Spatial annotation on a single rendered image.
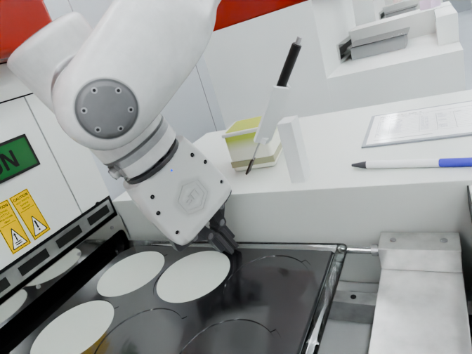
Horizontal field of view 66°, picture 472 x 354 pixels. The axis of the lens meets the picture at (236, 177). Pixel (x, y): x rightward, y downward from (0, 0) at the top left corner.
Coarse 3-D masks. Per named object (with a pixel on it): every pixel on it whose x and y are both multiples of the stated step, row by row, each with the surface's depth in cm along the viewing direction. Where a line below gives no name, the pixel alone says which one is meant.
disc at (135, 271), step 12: (144, 252) 57; (156, 252) 56; (120, 264) 56; (132, 264) 55; (144, 264) 54; (156, 264) 53; (108, 276) 53; (120, 276) 52; (132, 276) 52; (144, 276) 51; (108, 288) 50; (120, 288) 50; (132, 288) 49
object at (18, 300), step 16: (112, 224) 62; (80, 240) 58; (96, 240) 59; (128, 240) 65; (64, 256) 54; (80, 256) 56; (48, 272) 52; (64, 272) 54; (16, 288) 49; (32, 288) 50; (48, 288) 52; (0, 304) 46; (16, 304) 48; (0, 320) 46
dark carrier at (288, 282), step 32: (128, 256) 57; (256, 256) 47; (288, 256) 45; (320, 256) 43; (96, 288) 51; (224, 288) 43; (256, 288) 42; (288, 288) 40; (320, 288) 39; (128, 320) 43; (160, 320) 41; (192, 320) 39; (224, 320) 38; (256, 320) 37; (288, 320) 36; (96, 352) 39; (128, 352) 38; (160, 352) 37; (192, 352) 36; (224, 352) 34; (256, 352) 33; (288, 352) 32
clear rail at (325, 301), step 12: (336, 252) 43; (336, 264) 41; (336, 276) 39; (336, 288) 38; (324, 300) 36; (324, 312) 35; (312, 324) 34; (324, 324) 34; (312, 336) 33; (312, 348) 32
